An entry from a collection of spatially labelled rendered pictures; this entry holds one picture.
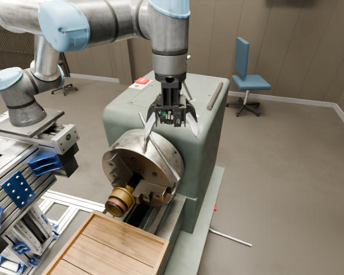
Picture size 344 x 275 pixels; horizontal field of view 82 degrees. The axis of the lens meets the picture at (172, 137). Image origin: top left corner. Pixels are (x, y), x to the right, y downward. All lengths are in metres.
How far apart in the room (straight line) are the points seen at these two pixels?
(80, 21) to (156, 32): 0.13
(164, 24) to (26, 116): 0.87
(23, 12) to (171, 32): 0.30
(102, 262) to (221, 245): 1.19
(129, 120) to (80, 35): 0.52
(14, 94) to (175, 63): 0.81
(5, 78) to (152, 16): 0.78
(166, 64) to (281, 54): 3.52
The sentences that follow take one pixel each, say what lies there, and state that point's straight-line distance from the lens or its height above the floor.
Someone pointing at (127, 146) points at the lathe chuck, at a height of 1.24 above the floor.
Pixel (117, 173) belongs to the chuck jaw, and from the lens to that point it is 0.73.
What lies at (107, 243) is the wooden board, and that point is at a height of 0.89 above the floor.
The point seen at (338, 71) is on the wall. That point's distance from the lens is 4.19.
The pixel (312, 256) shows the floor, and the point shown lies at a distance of 2.12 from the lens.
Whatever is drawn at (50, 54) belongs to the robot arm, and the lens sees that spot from 0.95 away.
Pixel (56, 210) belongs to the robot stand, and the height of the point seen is 0.21.
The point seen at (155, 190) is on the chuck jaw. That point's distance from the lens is 0.74.
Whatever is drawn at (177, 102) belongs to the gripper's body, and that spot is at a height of 1.48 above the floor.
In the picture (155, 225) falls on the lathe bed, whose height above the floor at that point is 0.86.
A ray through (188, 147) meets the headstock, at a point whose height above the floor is 1.18.
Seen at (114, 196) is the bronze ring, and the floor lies 1.12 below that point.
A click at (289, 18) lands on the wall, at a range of 3.79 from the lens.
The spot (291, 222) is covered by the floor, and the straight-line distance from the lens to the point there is 2.21.
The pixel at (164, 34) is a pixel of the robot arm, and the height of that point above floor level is 1.61.
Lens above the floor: 1.68
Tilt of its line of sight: 38 degrees down
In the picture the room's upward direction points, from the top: straight up
